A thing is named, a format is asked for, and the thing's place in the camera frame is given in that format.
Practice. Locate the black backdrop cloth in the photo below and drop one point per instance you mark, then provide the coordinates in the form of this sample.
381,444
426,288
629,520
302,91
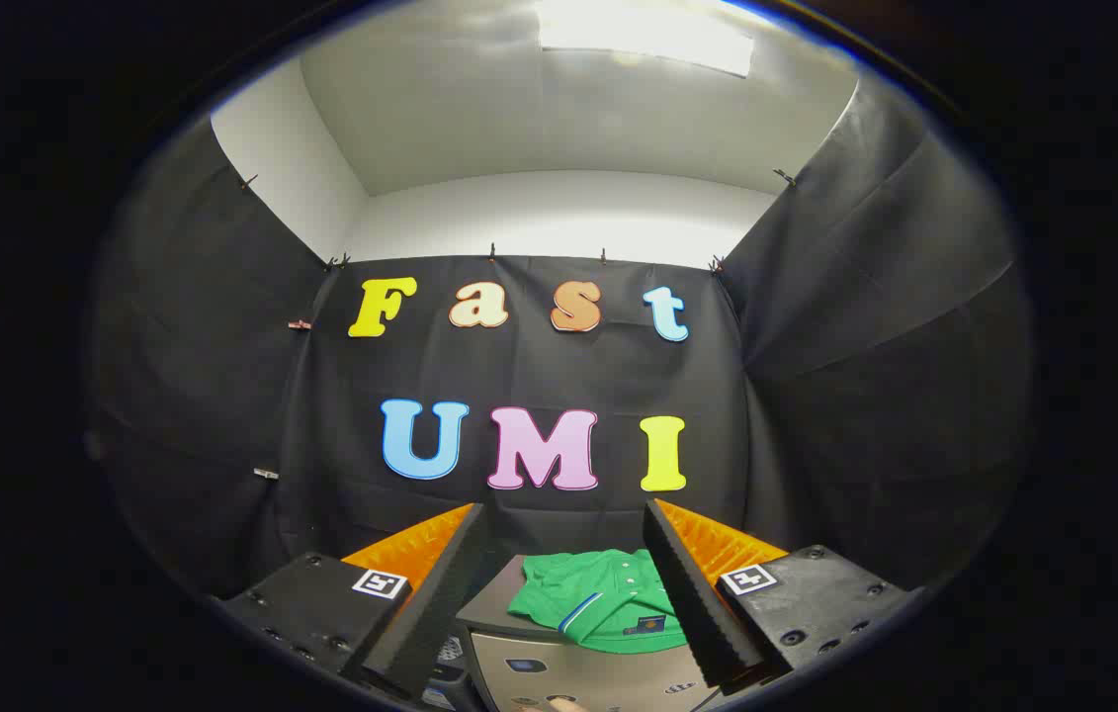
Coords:
539,376

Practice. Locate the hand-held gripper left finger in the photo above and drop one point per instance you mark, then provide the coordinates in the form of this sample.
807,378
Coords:
440,593

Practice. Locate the grey box with buttons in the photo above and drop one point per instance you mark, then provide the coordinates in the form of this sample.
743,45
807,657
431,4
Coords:
598,682

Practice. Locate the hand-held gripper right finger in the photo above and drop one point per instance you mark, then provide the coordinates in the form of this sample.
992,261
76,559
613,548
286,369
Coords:
692,593

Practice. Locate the green polo shirt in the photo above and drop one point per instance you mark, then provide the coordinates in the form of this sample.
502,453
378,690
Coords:
608,593

